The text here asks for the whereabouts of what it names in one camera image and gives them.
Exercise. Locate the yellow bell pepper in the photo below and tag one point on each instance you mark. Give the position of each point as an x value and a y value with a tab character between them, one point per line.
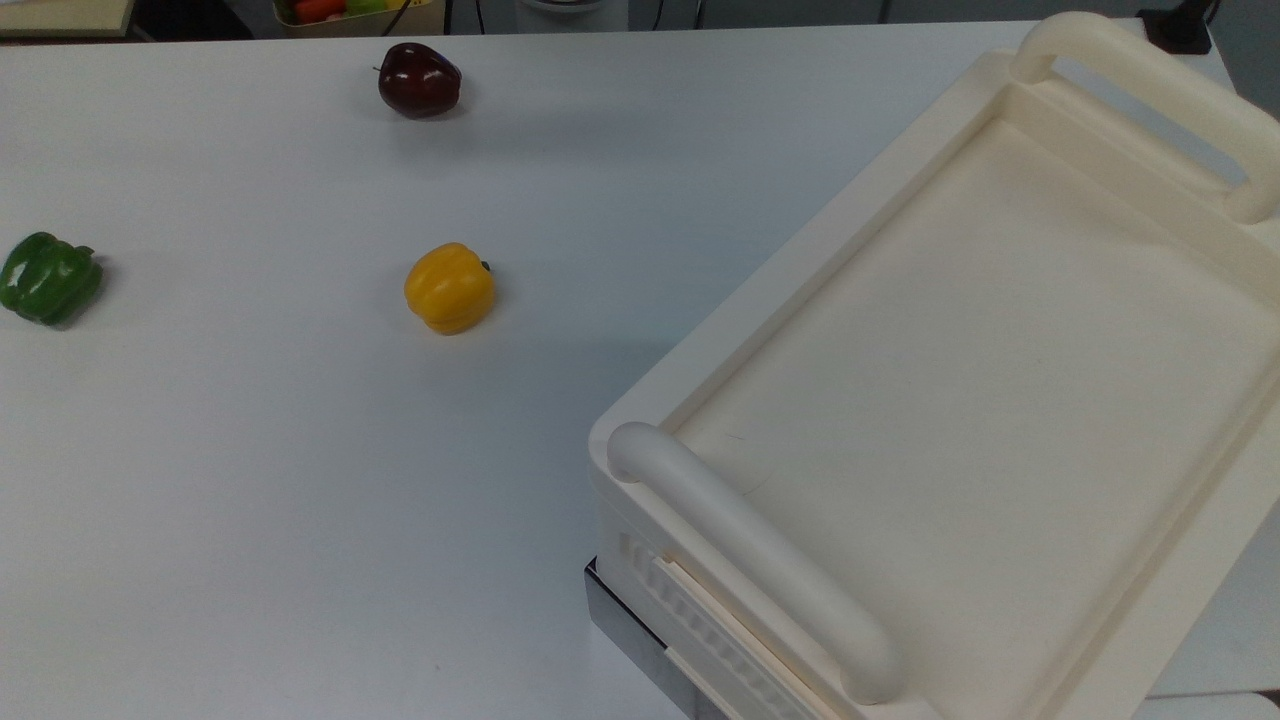
448	290

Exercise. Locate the cardboard box of toy vegetables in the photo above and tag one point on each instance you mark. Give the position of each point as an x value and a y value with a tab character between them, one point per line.
425	18

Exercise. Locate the light green toy vegetable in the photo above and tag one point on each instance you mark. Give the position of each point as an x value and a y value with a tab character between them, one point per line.
366	5

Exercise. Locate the red toy vegetable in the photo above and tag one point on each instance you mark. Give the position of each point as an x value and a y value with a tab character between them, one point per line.
318	9

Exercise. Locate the green bell pepper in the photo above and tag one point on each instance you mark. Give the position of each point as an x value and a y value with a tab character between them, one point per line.
45	280

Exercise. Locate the light wooden board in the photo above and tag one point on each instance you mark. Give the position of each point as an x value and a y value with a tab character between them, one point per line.
60	15

